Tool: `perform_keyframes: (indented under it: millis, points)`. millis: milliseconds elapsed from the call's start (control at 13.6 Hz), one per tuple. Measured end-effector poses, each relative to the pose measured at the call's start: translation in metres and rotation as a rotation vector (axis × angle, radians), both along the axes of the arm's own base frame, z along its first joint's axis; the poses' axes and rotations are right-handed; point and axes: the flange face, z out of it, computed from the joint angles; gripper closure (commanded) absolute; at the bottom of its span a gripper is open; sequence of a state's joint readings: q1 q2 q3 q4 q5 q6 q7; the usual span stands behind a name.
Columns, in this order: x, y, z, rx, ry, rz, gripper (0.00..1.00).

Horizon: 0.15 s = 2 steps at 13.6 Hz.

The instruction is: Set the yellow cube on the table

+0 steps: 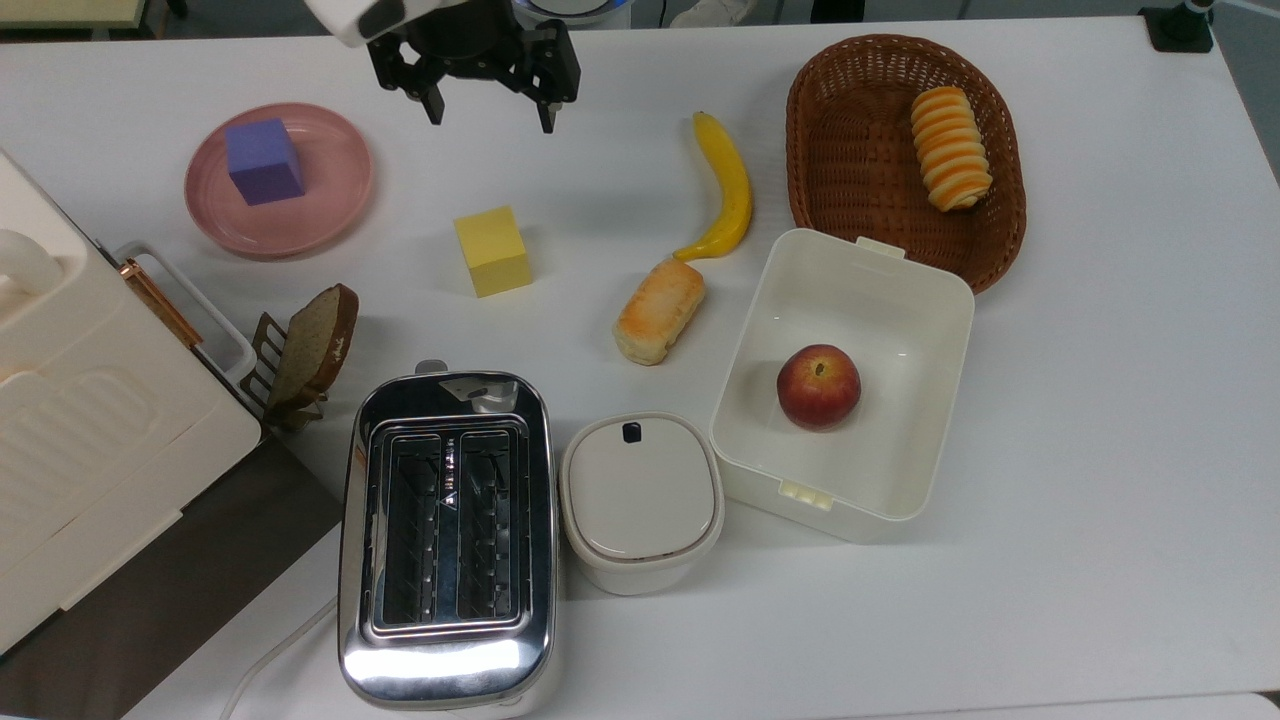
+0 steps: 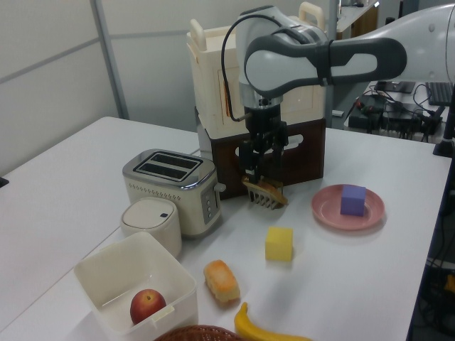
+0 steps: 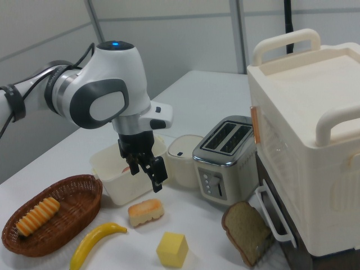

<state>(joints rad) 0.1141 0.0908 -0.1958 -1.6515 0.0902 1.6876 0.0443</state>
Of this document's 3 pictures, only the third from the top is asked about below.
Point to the white open plastic box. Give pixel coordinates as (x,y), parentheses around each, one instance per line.
(126,191)

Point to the small white lidded container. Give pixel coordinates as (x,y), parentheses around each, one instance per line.
(182,168)

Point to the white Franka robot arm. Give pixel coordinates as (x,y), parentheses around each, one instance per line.
(112,73)

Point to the yellow cube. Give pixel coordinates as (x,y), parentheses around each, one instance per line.
(171,250)

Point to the brown bread slice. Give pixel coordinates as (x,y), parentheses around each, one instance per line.
(244,227)

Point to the small orange bread loaf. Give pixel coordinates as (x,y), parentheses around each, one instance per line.
(146,212)

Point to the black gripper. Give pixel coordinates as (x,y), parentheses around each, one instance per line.
(136,144)

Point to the brown wicker basket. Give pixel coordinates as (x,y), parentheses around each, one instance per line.
(70,222)

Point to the silver two-slot toaster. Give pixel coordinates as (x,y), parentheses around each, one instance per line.
(225,180)

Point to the pink toy food piece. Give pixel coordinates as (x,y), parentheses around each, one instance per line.
(125,169)

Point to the black pole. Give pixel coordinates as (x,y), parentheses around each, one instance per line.
(289,22)

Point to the copper latch strip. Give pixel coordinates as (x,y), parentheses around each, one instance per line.
(255,126)

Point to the striped orange bread roll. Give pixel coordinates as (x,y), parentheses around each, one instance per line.
(38,216)

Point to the yellow banana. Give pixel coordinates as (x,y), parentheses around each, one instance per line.
(90,242)

